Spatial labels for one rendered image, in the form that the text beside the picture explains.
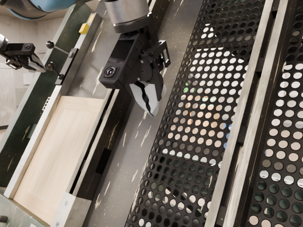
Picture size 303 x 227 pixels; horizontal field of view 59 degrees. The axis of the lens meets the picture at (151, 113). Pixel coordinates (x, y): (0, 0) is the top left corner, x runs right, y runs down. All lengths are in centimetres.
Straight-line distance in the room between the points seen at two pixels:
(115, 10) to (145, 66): 11
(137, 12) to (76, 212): 64
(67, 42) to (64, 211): 100
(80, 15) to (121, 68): 124
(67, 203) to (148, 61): 56
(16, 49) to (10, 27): 1231
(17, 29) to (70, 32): 1210
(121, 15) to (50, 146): 82
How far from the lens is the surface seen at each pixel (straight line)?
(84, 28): 141
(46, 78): 154
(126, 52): 49
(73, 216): 91
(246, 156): 62
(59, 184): 107
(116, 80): 46
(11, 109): 820
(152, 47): 55
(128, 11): 49
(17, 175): 129
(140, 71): 53
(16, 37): 1361
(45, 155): 121
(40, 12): 53
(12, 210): 121
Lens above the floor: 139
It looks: 8 degrees down
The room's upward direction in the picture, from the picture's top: straight up
